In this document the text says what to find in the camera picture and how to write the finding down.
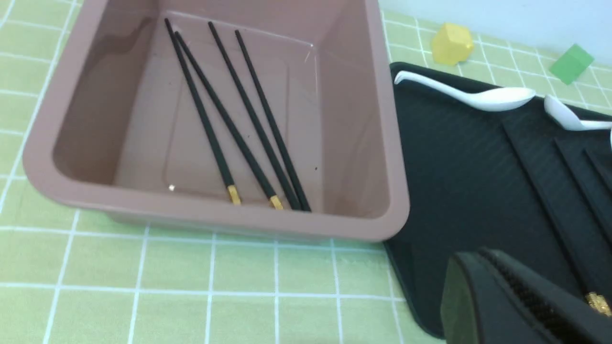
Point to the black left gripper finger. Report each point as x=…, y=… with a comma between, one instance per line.
x=491, y=298

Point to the black chopstick tray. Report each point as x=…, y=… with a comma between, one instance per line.
x=292, y=174
x=272, y=157

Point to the black plastic tray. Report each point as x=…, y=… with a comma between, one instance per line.
x=514, y=181

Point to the white spoon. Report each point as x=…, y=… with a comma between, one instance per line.
x=568, y=120
x=493, y=100

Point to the white spoon far left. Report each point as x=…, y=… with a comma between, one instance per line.
x=493, y=100

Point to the black chopstick in bin right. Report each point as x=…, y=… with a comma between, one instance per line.
x=255, y=168

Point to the black chopstick in bin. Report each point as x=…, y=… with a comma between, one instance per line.
x=221, y=162
x=255, y=168

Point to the green cube block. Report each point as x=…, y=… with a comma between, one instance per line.
x=568, y=67

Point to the yellow cube block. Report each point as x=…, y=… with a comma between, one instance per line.
x=452, y=44

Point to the black chopstick in bin left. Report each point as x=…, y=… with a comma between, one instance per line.
x=221, y=162

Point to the pink plastic bin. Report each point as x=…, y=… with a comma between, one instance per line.
x=118, y=131

